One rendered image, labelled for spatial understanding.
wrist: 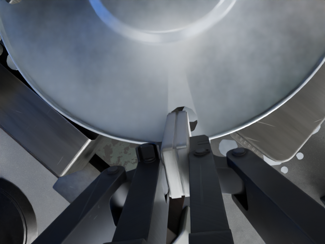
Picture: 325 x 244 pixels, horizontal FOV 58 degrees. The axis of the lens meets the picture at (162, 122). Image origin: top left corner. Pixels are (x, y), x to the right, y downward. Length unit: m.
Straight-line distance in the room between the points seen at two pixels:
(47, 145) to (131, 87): 0.15
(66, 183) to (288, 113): 0.29
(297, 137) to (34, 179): 1.05
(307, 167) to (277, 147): 0.84
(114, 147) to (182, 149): 0.24
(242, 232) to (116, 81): 0.90
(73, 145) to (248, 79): 0.20
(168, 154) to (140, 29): 0.12
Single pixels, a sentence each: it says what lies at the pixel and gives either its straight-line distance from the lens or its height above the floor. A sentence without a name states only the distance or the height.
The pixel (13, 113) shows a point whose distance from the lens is 0.37.
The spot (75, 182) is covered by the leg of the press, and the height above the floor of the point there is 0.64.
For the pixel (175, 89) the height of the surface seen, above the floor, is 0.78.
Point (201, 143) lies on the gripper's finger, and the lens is 0.17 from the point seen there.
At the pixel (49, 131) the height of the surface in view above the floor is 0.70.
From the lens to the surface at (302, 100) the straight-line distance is 0.24.
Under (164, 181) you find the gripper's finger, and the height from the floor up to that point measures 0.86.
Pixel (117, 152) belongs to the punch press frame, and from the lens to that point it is 0.38.
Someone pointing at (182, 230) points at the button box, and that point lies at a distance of 0.42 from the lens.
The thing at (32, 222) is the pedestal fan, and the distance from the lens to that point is 1.21.
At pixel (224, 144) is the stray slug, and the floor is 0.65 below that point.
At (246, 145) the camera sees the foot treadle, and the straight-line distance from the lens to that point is 0.86.
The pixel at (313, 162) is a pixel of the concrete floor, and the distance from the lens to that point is 1.08.
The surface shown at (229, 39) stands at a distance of 0.24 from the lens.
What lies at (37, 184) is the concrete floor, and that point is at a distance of 1.19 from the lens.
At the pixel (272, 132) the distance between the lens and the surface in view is 0.24.
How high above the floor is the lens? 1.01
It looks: 83 degrees down
